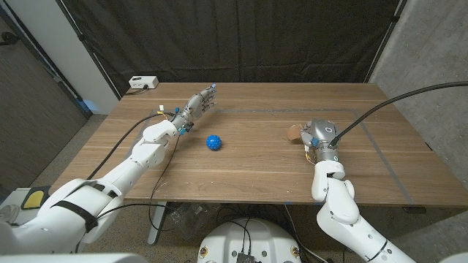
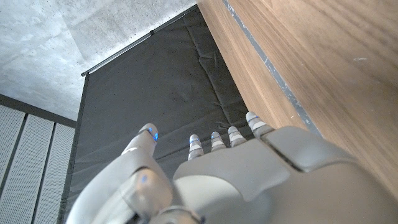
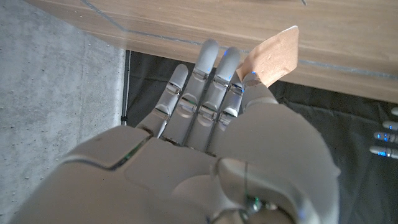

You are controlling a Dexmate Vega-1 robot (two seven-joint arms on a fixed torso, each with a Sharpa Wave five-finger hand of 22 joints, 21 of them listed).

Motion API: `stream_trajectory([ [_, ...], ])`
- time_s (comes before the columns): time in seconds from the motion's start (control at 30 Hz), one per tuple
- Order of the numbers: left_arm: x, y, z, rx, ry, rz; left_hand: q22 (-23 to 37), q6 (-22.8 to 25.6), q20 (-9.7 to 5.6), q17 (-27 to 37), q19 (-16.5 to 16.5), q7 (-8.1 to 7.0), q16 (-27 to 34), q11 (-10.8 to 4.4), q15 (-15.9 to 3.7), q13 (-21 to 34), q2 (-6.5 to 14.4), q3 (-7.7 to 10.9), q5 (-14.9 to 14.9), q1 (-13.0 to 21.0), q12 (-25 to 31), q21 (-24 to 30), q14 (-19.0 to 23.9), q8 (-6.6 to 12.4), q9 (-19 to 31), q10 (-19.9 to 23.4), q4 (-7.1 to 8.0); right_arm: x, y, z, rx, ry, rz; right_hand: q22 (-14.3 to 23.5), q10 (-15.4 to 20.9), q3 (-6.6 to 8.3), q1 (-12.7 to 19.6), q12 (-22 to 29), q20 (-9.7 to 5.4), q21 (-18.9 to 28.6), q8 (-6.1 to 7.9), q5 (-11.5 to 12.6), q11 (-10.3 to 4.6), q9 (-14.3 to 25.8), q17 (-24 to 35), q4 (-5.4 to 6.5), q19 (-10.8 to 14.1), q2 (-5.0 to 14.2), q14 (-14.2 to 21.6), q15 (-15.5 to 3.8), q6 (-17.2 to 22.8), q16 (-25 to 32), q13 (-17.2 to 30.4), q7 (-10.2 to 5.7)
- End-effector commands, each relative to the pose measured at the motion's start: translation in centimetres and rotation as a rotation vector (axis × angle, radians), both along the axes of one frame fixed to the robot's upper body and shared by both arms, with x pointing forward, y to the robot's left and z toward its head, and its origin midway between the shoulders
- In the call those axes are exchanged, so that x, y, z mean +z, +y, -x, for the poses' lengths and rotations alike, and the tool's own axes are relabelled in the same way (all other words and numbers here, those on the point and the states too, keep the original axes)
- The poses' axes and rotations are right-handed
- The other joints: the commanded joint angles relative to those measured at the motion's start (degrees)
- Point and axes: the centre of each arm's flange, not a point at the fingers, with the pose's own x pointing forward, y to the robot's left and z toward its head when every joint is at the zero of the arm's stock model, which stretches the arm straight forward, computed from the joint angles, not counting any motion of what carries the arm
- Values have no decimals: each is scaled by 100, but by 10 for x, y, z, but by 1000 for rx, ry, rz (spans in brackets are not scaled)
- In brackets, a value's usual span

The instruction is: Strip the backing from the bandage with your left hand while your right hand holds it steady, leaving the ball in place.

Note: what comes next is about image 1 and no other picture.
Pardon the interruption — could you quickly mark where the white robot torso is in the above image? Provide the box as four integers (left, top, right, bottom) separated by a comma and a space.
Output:
196, 218, 303, 263

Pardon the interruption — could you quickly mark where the black power box cable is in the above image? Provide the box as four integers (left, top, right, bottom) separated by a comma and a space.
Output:
125, 85, 149, 96

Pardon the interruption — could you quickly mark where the black backdrop curtain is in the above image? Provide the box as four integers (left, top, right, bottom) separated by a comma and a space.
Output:
60, 0, 407, 98

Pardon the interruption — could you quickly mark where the clear plastic bag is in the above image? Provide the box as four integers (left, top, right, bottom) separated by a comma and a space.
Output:
167, 202, 220, 242

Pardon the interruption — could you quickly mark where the white table leg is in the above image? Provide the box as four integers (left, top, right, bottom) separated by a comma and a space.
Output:
147, 201, 168, 245

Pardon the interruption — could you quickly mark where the black torso cable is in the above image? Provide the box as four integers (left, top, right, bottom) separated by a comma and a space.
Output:
228, 218, 254, 256

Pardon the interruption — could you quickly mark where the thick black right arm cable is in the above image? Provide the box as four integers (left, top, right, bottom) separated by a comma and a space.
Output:
330, 80, 468, 147

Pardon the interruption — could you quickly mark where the black backdrop stand pole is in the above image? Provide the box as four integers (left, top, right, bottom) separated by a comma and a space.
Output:
54, 0, 122, 100
364, 0, 409, 84

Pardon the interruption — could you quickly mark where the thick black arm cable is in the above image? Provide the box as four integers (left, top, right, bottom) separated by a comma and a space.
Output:
330, 80, 468, 147
86, 112, 164, 181

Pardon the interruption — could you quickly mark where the yellow and black pedal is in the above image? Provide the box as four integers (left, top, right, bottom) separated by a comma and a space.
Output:
20, 185, 52, 211

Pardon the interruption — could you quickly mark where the white power box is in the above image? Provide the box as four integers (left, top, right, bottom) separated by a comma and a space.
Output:
128, 75, 159, 90

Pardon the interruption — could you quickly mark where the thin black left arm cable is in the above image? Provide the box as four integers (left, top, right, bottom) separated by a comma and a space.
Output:
95, 134, 181, 233

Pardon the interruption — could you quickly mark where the black door handle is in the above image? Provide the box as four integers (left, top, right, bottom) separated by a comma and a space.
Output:
0, 31, 20, 47

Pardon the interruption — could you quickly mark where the black box on torso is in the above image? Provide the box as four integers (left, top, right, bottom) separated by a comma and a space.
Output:
236, 251, 257, 263

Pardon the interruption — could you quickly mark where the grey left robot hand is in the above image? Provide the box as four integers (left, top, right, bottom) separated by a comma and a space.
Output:
170, 83, 219, 137

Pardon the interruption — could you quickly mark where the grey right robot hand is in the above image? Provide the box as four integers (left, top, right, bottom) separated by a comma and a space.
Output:
299, 118, 341, 164

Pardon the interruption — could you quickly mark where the dark wooden door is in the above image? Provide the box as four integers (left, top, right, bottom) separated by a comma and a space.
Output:
0, 7, 92, 193

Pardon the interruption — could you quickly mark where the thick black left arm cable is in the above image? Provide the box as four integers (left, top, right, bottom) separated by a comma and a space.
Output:
86, 112, 164, 181

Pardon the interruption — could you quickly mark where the blue spiky ball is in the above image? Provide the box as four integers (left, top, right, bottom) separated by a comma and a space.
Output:
205, 134, 223, 151

